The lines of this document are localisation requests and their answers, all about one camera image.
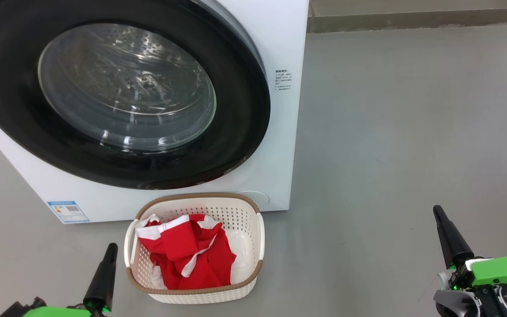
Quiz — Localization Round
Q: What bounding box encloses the blue energy label sticker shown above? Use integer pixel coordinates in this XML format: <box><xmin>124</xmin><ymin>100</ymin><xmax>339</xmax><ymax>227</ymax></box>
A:
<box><xmin>47</xmin><ymin>201</ymin><xmax>90</xmax><ymax>224</ymax></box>

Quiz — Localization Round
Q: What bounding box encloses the cream perforated laundry basket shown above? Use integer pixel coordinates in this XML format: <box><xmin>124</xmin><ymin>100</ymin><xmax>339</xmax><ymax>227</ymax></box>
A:
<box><xmin>124</xmin><ymin>192</ymin><xmax>265</xmax><ymax>305</ymax></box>

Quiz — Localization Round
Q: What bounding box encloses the red and white garment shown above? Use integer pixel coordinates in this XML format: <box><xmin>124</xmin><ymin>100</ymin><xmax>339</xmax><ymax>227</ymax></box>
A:
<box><xmin>135</xmin><ymin>214</ymin><xmax>247</xmax><ymax>290</ymax></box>

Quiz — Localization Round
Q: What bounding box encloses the stainless steel washing machine drum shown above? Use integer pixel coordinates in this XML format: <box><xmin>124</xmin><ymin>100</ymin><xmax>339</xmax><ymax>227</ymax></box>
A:
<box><xmin>39</xmin><ymin>24</ymin><xmax>216</xmax><ymax>152</ymax></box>

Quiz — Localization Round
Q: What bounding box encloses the round drain filter cover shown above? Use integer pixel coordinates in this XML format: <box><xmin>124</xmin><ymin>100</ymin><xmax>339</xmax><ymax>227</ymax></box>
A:
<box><xmin>236</xmin><ymin>191</ymin><xmax>270</xmax><ymax>206</ymax></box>

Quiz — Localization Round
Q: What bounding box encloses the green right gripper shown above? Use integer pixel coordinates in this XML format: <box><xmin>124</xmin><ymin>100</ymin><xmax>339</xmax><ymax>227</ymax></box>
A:
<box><xmin>433</xmin><ymin>205</ymin><xmax>507</xmax><ymax>291</ymax></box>

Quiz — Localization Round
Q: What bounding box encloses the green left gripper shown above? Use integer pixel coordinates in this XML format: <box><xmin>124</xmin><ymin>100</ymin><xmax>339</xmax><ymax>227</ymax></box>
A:
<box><xmin>22</xmin><ymin>243</ymin><xmax>118</xmax><ymax>317</ymax></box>

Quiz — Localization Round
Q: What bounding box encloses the black round glass washer door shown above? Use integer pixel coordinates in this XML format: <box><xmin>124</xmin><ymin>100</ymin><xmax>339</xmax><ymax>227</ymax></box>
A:
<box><xmin>0</xmin><ymin>0</ymin><xmax>272</xmax><ymax>191</ymax></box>

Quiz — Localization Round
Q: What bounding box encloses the white front-load washing machine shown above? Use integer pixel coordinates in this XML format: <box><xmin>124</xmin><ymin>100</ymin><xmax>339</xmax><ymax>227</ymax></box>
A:
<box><xmin>0</xmin><ymin>0</ymin><xmax>310</xmax><ymax>224</ymax></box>

